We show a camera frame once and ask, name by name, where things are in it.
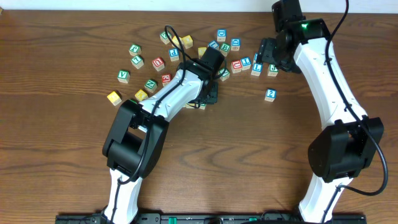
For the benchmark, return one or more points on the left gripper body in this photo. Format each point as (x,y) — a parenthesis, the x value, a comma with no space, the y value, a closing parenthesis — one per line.
(210,94)

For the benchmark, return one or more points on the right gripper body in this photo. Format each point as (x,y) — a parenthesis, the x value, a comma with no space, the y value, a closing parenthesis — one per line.
(266,50)

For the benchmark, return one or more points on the green R block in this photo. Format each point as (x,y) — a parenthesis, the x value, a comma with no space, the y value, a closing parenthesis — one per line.
(202,106)

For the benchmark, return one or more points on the blue l block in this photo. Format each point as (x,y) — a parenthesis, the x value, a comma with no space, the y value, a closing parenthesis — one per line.
(256,69)
(214,44)

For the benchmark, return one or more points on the yellow O block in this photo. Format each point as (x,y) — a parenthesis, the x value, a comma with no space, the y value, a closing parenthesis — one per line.
(190,106)

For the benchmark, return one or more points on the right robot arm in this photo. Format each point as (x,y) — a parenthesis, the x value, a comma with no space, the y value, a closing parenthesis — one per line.
(349,138)

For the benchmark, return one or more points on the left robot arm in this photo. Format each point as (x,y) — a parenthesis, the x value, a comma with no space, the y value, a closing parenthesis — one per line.
(136,138)

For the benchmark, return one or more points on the blue 5 block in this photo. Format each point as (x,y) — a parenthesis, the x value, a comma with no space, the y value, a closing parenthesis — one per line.
(255,57)

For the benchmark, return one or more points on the green J block right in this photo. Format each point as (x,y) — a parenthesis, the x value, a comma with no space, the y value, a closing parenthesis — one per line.
(272,70)

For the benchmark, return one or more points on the green j block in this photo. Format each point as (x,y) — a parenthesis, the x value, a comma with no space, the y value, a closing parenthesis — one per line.
(272,70)
(135,50)

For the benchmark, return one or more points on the blue I block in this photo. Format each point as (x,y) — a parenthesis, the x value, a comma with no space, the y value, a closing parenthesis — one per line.
(246,63)

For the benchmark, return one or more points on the green V block centre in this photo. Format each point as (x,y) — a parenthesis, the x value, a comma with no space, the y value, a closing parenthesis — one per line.
(224,74)

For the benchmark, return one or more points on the green v block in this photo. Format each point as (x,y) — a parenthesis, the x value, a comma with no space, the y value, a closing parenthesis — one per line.
(224,74)
(123,76)

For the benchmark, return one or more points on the blue D block right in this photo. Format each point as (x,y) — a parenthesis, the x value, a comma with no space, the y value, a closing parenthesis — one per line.
(235,44)

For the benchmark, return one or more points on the blue d block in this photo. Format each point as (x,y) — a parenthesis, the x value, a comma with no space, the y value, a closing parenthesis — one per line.
(235,44)
(221,35)

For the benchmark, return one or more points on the red U block centre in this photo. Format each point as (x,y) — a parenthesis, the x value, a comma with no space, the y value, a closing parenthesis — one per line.
(236,66)

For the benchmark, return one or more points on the red u block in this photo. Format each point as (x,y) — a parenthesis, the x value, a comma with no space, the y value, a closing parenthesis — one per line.
(236,66)
(158,63)

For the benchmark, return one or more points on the blue 2 block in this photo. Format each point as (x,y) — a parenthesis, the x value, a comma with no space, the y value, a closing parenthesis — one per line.
(270,95)

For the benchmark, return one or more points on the green B block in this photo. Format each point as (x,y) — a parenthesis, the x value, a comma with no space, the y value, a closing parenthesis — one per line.
(225,49)

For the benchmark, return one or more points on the yellow S block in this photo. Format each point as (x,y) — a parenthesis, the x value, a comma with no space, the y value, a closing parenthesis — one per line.
(201,51)

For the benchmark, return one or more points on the red E block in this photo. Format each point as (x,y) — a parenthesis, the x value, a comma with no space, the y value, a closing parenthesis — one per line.
(166,79)

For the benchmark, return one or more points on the blue D block top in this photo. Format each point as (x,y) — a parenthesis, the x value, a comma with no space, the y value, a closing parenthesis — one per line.
(221,35)

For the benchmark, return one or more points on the blue P block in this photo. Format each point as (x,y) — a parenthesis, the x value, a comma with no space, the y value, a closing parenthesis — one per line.
(174,54)

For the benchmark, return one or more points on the yellow block upper right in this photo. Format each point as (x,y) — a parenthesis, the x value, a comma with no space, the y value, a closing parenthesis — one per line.
(187,41)

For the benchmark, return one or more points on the red U block left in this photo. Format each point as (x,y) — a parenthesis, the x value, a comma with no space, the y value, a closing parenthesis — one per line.
(158,63)

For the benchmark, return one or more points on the green N block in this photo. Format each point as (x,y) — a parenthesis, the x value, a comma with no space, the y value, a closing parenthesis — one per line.
(151,85)

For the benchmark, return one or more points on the yellow block upper left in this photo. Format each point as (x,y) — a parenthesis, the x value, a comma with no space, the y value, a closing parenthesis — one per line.
(178,42)

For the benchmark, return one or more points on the yellow K block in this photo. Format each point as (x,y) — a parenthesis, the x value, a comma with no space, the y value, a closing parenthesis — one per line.
(141,95)

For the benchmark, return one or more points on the green Z block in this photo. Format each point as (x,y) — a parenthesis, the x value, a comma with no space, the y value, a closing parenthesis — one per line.
(165,37)

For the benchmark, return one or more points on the green 7 block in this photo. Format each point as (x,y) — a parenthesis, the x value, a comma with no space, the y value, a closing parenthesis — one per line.
(137,61)

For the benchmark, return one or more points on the green J block left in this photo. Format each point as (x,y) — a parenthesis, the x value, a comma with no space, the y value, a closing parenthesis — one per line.
(135,50)

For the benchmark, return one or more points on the green V block left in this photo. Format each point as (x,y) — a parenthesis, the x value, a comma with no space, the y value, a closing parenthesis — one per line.
(123,76)

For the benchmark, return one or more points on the yellow G block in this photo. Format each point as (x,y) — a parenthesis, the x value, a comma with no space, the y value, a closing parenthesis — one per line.
(114,98)

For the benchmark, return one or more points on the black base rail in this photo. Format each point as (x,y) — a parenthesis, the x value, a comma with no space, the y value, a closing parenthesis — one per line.
(272,216)

